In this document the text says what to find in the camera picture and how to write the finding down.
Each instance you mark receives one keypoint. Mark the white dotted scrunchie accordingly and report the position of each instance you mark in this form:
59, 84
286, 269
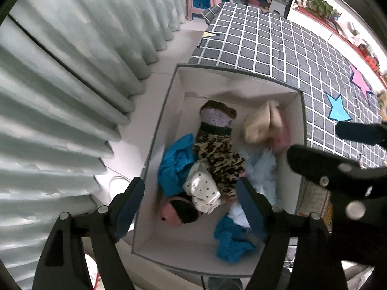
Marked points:
202, 191

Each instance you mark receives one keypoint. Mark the pale green curtain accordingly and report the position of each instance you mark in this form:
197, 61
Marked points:
60, 66

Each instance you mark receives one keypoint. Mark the light blue fluffy scrunchie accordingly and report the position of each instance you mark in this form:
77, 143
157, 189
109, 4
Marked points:
263, 172

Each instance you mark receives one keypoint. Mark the brown and purple scrunchie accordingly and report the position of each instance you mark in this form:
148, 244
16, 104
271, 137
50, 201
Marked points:
217, 117

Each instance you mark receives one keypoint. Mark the grey checked star blanket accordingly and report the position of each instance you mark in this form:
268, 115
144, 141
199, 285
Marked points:
272, 51

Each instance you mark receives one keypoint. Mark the leopard print scrunchie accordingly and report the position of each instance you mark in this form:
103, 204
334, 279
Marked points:
223, 160

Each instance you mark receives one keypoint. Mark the small white stool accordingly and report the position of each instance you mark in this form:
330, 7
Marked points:
276, 6

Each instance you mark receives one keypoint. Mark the pink printed carton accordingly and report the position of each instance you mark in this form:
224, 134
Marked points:
316, 196

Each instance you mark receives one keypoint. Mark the blue cloth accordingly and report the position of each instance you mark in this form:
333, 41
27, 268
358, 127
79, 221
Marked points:
175, 169
231, 244

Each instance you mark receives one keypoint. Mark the grey storage box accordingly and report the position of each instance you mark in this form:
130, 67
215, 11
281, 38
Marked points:
187, 247

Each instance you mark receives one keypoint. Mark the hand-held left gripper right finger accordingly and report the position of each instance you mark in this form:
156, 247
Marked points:
251, 208

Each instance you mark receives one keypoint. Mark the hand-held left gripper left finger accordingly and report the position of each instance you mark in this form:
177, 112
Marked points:
130, 208

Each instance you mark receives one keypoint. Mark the cream plush scrunchie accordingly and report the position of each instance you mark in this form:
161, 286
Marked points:
258, 125

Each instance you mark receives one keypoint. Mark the pink and black plush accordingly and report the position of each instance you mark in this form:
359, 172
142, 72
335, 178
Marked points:
180, 213

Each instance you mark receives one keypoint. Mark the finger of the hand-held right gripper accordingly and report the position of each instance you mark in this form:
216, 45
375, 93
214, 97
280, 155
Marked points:
356, 133
317, 163

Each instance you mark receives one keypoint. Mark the green potted plant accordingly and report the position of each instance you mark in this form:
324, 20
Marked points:
317, 3

